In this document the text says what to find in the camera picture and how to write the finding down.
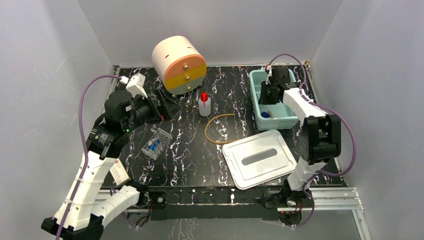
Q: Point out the white squeeze bottle red cap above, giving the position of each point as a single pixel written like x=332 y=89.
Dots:
x=204 y=104

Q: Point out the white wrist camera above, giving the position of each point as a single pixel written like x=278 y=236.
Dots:
x=268 y=71
x=135 y=85

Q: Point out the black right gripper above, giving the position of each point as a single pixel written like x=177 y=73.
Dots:
x=263 y=100

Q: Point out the clear test tube rack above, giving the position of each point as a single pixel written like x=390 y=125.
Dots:
x=165 y=139

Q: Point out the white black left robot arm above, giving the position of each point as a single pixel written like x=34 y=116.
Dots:
x=80 y=217

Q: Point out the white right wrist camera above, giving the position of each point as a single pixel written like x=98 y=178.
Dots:
x=268 y=71

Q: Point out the white bin lid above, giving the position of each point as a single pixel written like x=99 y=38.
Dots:
x=259 y=158

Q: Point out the graduated cylinder blue base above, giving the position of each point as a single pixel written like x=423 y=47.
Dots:
x=264 y=111

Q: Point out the teal plastic bin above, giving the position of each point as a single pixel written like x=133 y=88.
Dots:
x=269 y=117

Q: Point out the round cabinet with coloured drawers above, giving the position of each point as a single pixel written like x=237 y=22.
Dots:
x=179 y=65

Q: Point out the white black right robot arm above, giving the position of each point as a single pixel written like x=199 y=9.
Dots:
x=320 y=136

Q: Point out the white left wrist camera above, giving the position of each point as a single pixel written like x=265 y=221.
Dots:
x=135 y=85

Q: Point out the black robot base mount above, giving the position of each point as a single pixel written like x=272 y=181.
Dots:
x=265 y=203

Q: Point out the white green small box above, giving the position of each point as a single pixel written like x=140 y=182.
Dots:
x=119 y=173

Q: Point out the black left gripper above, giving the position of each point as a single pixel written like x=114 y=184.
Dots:
x=160 y=105

